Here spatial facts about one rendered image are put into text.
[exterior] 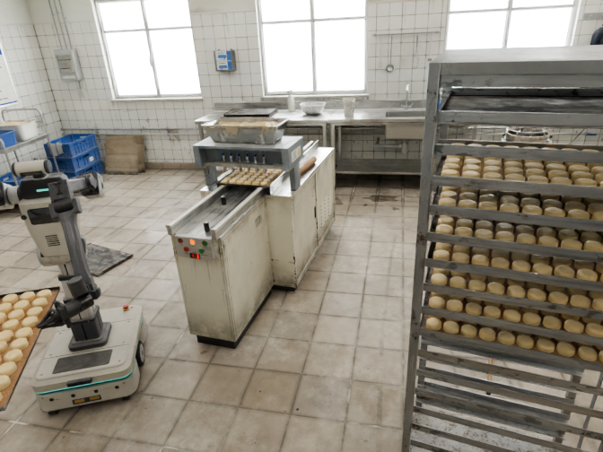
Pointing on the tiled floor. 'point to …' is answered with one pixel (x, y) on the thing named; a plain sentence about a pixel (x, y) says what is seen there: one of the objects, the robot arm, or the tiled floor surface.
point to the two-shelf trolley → (26, 140)
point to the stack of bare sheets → (104, 259)
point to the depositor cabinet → (297, 219)
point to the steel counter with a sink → (388, 117)
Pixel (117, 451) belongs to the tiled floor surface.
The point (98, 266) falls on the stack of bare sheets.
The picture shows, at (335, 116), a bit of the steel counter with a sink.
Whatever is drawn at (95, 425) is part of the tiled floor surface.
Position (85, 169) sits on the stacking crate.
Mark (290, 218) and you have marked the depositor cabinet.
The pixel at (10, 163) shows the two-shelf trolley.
